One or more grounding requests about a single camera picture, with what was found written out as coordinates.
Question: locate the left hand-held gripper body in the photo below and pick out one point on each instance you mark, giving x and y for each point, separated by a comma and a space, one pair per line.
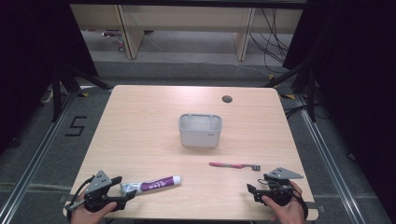
98, 182

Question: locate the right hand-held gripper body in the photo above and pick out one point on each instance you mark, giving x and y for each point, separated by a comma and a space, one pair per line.
281, 186

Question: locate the purple and white toothpaste tube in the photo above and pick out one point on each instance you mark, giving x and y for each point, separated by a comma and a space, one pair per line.
152, 185

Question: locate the pink toothbrush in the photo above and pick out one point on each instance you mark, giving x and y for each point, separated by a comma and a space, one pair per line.
232, 165

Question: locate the grey toothbrush holder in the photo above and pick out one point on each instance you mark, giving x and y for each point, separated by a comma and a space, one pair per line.
199, 132

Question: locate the person's right hand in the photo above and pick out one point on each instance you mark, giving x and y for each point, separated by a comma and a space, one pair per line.
288, 213

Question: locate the person's left hand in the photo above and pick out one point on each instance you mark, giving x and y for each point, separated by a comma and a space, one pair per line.
85, 216

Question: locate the yellow black tape piece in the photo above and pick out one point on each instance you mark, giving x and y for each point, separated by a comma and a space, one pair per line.
288, 96
83, 94

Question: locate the round grey table grommet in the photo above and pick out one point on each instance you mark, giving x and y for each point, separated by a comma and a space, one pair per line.
227, 99

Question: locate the black metal stand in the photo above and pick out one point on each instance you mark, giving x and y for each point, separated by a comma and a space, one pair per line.
311, 93
57, 93

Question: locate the small bottle on floor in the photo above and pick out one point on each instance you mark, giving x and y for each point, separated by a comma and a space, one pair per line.
120, 44

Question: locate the black curtain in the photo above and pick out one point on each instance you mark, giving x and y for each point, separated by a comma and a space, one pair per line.
351, 62
28, 46

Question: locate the light wooden furniture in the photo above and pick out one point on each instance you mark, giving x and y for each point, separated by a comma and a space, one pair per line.
186, 18

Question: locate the aluminium floor rail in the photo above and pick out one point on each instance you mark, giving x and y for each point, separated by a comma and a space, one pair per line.
37, 155
330, 161

